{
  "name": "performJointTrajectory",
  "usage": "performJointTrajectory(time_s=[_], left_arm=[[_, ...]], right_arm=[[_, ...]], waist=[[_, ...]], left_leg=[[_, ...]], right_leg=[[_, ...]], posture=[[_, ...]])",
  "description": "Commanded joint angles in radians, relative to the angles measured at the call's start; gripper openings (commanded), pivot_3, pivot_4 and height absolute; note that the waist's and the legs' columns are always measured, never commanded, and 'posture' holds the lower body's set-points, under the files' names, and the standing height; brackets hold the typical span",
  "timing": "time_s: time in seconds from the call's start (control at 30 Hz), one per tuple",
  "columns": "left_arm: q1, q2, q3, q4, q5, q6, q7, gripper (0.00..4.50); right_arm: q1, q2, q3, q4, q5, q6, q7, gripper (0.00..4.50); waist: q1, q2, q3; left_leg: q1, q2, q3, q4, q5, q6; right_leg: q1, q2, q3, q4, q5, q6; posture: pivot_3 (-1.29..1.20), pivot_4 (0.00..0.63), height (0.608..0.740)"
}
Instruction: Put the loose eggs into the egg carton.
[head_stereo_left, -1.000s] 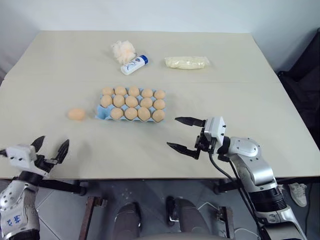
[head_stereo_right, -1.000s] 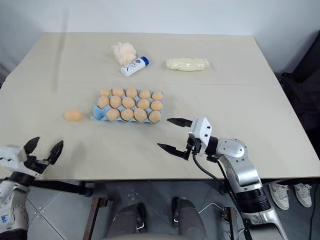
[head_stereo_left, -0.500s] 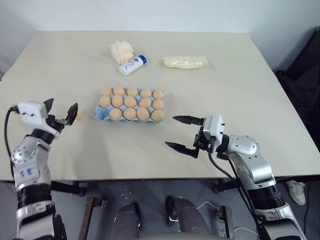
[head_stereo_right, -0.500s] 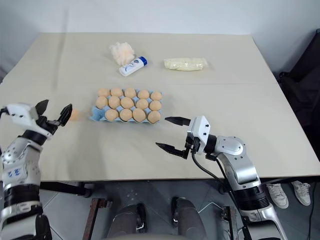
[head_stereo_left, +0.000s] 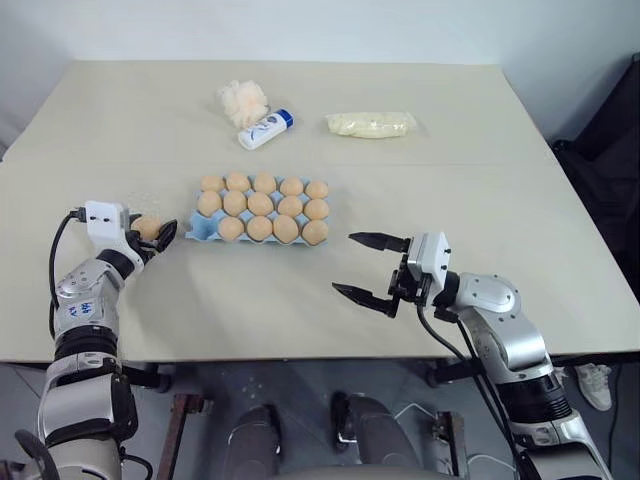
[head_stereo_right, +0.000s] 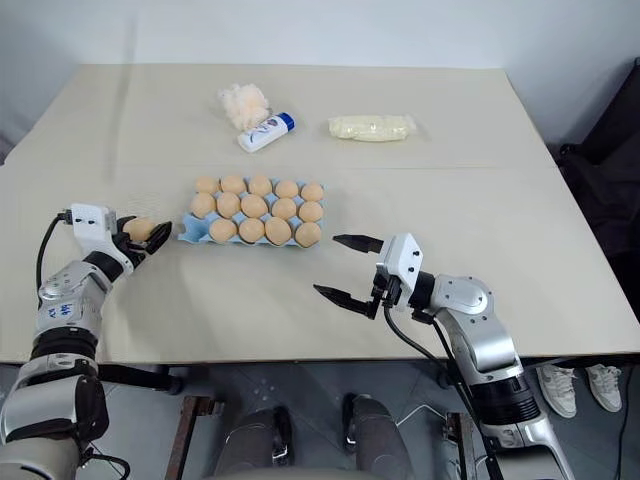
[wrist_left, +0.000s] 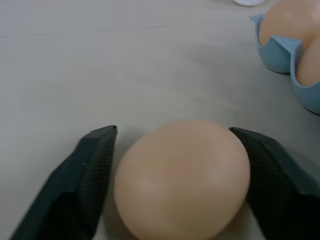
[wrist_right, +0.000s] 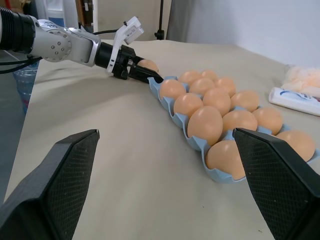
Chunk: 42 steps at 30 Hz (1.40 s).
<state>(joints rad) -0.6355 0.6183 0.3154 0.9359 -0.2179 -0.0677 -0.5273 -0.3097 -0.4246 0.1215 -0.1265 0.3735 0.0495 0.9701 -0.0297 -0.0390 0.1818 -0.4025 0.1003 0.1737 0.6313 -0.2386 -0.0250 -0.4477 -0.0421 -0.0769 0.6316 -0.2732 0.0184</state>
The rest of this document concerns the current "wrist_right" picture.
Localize beige tablecloth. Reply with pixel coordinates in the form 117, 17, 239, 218
4, 38, 320, 240

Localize brown egg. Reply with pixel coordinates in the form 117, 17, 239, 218
214, 76, 237, 98
230, 90, 260, 113
188, 77, 216, 96
275, 129, 317, 162
187, 105, 224, 147
136, 59, 160, 74
202, 87, 232, 115
200, 69, 221, 82
251, 107, 284, 136
205, 139, 247, 181
178, 70, 202, 85
159, 79, 187, 100
173, 92, 204, 119
221, 110, 259, 137

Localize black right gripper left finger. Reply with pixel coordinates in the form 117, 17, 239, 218
0, 128, 101, 240

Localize clear plastic bag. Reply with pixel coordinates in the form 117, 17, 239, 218
280, 64, 320, 99

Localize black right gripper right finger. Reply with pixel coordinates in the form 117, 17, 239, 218
232, 127, 320, 240

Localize black stand pole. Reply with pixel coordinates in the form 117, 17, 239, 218
153, 0, 166, 41

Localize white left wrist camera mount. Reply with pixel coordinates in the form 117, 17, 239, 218
105, 16, 145, 75

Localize light blue egg tray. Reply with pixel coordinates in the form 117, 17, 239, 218
147, 75, 320, 185

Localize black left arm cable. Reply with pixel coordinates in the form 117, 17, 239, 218
0, 55, 44, 75
91, 29, 120, 36

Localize white tube with blue print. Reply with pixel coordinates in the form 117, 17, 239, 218
268, 86, 320, 116

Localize clear blue water bottle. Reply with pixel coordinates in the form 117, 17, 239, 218
12, 59, 40, 115

